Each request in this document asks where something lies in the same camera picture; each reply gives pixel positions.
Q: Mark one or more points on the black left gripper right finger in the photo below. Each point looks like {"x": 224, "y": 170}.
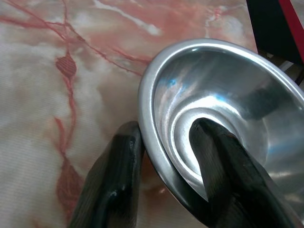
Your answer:
{"x": 228, "y": 171}

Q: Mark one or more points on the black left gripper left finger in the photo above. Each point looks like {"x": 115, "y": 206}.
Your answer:
{"x": 111, "y": 180}

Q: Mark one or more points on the silver metal bowl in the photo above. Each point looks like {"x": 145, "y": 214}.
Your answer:
{"x": 213, "y": 95}

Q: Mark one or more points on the cream tablecloth with red leaves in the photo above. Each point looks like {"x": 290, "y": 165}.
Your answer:
{"x": 59, "y": 107}

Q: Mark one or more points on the black and red chair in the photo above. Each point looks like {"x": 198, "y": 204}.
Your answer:
{"x": 275, "y": 26}

